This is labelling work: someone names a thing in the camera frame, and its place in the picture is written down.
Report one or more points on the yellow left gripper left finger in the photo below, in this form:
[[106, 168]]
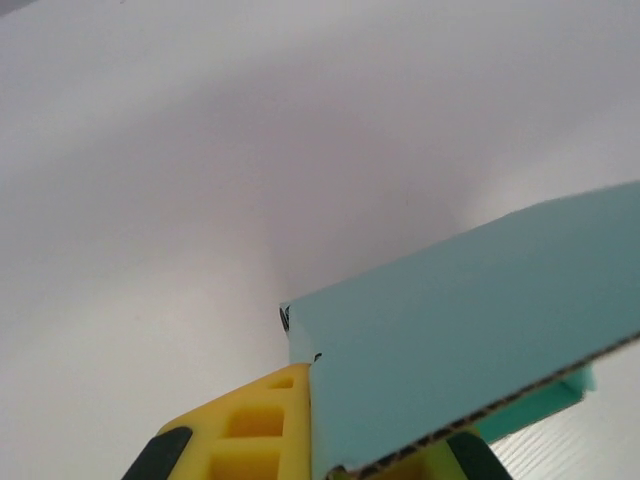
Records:
[[235, 430]]

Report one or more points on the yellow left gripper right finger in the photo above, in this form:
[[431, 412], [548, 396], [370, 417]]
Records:
[[450, 457]]

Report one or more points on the teal corrugated paper box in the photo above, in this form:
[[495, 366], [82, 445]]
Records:
[[450, 325]]

